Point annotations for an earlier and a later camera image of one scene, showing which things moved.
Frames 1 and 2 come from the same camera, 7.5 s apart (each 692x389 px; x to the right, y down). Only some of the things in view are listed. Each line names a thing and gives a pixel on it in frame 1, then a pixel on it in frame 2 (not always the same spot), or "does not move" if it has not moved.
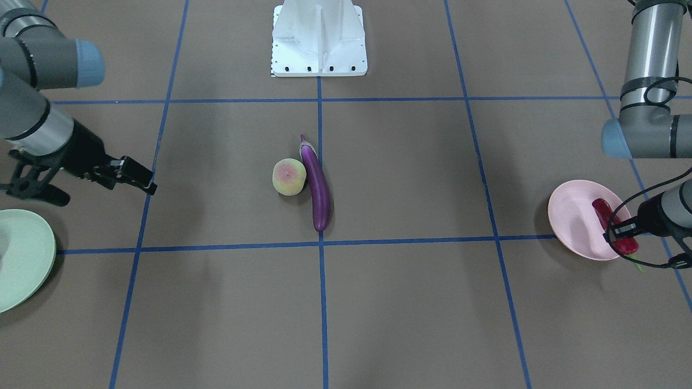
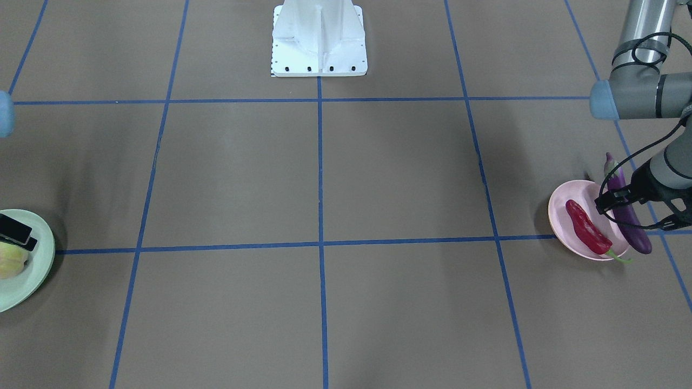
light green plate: (27, 255) does not move
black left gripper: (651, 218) to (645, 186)
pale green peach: (288, 176) to (13, 260)
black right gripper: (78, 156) to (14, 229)
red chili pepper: (607, 218) to (590, 234)
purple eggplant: (320, 191) to (617, 183)
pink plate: (572, 217) does not move
